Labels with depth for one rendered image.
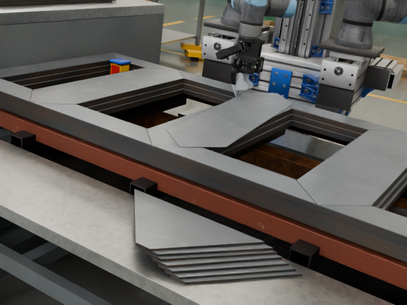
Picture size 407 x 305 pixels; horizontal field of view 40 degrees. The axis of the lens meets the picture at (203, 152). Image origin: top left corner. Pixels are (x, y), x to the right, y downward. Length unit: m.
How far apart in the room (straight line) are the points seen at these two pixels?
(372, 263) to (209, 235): 0.34
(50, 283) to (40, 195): 0.57
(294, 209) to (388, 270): 0.23
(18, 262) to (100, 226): 0.77
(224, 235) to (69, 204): 0.39
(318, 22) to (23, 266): 1.53
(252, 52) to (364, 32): 0.56
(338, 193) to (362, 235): 0.13
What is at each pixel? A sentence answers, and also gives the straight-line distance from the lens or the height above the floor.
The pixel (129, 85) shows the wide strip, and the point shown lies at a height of 0.87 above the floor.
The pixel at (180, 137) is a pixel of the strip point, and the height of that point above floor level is 0.87.
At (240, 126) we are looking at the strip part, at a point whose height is 0.87.
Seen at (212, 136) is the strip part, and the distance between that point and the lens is 1.54.
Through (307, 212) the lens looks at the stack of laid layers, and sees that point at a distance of 1.26.
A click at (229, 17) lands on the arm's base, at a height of 1.07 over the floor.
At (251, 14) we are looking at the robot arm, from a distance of 1.89.
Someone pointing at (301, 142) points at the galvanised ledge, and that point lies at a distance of 2.21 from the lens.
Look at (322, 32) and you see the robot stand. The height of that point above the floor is 1.04.
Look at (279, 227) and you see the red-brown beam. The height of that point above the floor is 0.78.
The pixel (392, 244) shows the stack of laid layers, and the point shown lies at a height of 0.84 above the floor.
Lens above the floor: 1.38
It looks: 21 degrees down
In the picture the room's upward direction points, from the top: 7 degrees clockwise
